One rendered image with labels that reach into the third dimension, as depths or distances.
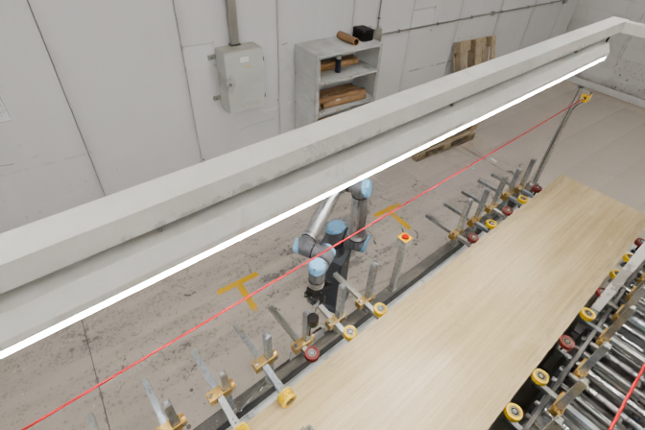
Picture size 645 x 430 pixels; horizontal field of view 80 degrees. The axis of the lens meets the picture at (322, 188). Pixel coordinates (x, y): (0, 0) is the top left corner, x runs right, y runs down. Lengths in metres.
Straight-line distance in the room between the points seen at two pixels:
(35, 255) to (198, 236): 0.25
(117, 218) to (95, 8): 3.06
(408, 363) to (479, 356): 0.41
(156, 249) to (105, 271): 0.09
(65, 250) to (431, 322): 2.09
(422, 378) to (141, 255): 1.80
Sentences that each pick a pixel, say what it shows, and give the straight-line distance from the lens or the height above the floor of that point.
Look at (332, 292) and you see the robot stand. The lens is 3.33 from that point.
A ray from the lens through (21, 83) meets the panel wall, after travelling 3.78.
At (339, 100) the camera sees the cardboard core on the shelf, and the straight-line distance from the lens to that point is 4.52.
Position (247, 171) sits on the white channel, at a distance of 0.75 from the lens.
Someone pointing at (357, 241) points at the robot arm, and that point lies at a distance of 2.83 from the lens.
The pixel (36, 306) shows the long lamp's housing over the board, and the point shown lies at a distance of 0.75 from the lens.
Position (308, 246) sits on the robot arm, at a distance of 2.12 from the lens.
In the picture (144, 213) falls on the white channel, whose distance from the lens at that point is 0.70.
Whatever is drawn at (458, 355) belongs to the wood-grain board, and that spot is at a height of 0.90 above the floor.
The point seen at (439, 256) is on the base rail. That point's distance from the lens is 3.11.
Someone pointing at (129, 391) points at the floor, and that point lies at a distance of 3.38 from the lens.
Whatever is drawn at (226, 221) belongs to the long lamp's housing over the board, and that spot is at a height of 2.37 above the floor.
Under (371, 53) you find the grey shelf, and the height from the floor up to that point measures 1.39.
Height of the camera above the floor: 2.89
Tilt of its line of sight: 38 degrees down
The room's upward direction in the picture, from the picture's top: 3 degrees clockwise
